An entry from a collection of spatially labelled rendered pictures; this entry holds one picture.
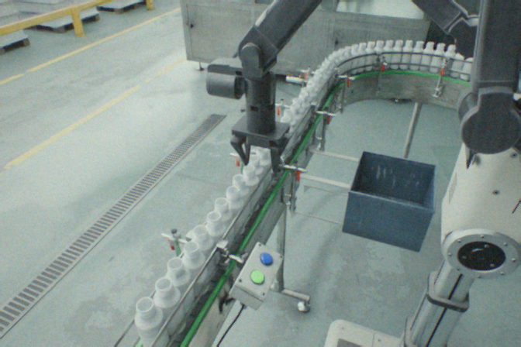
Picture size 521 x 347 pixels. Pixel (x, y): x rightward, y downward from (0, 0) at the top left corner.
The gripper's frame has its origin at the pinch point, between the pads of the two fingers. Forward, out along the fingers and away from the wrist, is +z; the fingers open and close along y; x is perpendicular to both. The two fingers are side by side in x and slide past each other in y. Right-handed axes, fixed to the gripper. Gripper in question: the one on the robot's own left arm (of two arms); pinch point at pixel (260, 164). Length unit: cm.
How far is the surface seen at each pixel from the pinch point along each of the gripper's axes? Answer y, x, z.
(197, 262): -13.1, -9.3, 26.9
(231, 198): -15.0, 13.8, 24.9
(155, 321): -13.5, -26.6, 26.9
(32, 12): -594, 414, 108
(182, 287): -13.5, -16.0, 28.7
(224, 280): -10.1, -2.5, 40.1
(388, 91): 15, 175, 54
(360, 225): 20, 56, 60
